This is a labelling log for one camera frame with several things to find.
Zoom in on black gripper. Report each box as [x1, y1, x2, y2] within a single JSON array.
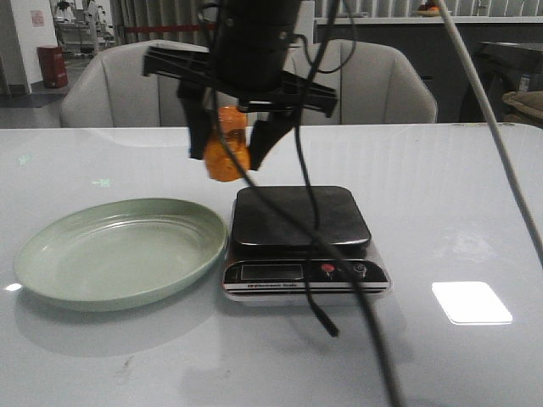
[[143, 1, 338, 170]]

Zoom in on orange corn cob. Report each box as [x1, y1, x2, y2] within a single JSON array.
[[203, 105, 252, 183]]

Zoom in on red barrier belt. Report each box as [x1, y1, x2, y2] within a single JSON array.
[[123, 25, 202, 34]]

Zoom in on white cabinet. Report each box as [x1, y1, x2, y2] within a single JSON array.
[[294, 1, 315, 43]]

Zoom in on left grey upholstered chair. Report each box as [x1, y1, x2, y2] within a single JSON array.
[[59, 40, 206, 128]]

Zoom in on grey upholstered chair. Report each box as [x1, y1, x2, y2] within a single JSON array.
[[301, 39, 438, 125], [59, 40, 206, 128]]

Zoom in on black digital kitchen scale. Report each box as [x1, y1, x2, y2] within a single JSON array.
[[221, 186, 391, 305]]

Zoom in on right grey upholstered chair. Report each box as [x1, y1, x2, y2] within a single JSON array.
[[301, 39, 438, 125]]

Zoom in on red trash bin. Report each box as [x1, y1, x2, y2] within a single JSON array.
[[36, 46, 69, 88]]

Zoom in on light green plate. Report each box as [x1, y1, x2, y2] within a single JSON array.
[[14, 198, 227, 312]]

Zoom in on dark grey counter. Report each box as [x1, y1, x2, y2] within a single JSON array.
[[315, 15, 543, 124]]

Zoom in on fruit bowl on counter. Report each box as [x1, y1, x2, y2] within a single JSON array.
[[416, 0, 440, 17]]

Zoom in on dark armchair with cushion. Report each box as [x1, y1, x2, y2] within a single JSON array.
[[473, 42, 542, 122]]

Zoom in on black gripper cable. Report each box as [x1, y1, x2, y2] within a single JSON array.
[[199, 0, 408, 407]]

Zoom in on grey thick cable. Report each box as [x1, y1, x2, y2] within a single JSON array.
[[434, 0, 543, 264]]

